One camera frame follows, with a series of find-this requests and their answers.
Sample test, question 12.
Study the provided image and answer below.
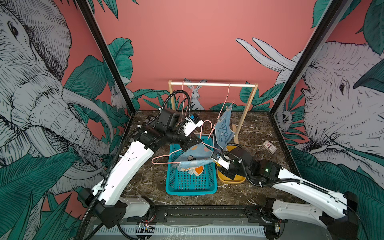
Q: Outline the blue towel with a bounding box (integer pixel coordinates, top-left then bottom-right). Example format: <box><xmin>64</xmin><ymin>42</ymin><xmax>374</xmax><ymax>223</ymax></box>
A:
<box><xmin>173</xmin><ymin>144</ymin><xmax>214</xmax><ymax>172</ymax></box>
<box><xmin>214</xmin><ymin>107</ymin><xmax>235</xmax><ymax>149</ymax></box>

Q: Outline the white orange lion towel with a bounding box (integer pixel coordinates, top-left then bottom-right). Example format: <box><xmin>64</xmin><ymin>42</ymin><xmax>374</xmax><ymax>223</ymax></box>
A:
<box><xmin>188</xmin><ymin>166</ymin><xmax>204</xmax><ymax>177</ymax></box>

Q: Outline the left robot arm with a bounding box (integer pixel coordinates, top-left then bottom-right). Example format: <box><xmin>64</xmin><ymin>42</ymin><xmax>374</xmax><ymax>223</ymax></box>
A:
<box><xmin>75</xmin><ymin>90</ymin><xmax>203</xmax><ymax>240</ymax></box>

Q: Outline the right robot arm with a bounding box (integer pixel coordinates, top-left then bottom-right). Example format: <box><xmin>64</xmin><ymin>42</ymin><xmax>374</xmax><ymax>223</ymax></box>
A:
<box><xmin>213</xmin><ymin>146</ymin><xmax>359</xmax><ymax>240</ymax></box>

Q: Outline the wooden clothes rack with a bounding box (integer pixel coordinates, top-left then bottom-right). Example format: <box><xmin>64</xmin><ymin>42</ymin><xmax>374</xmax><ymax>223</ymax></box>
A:
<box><xmin>168</xmin><ymin>80</ymin><xmax>258</xmax><ymax>144</ymax></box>

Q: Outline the small card box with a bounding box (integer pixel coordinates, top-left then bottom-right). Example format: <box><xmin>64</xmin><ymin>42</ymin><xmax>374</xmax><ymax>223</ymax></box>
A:
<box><xmin>262</xmin><ymin>141</ymin><xmax>278</xmax><ymax>154</ymax></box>

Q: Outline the teal plastic basket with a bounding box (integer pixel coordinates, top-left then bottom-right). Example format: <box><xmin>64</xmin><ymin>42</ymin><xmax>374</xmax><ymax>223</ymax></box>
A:
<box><xmin>165</xmin><ymin>135</ymin><xmax>218</xmax><ymax>196</ymax></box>

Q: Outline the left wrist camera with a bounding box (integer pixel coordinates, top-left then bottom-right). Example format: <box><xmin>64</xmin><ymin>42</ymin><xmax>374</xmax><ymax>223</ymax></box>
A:
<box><xmin>182</xmin><ymin>114</ymin><xmax>204</xmax><ymax>137</ymax></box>

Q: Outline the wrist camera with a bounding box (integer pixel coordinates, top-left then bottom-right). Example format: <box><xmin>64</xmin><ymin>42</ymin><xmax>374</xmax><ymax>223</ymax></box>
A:
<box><xmin>182</xmin><ymin>114</ymin><xmax>204</xmax><ymax>137</ymax></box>
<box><xmin>211</xmin><ymin>151</ymin><xmax>231</xmax><ymax>170</ymax></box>

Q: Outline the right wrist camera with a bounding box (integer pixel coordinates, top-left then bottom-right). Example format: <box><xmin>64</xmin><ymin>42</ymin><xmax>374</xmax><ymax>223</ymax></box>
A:
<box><xmin>211</xmin><ymin>151</ymin><xmax>231</xmax><ymax>170</ymax></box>

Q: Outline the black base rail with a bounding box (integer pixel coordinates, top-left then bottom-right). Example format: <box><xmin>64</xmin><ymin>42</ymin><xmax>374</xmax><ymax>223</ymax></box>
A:
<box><xmin>123</xmin><ymin>205</ymin><xmax>281</xmax><ymax>225</ymax></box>

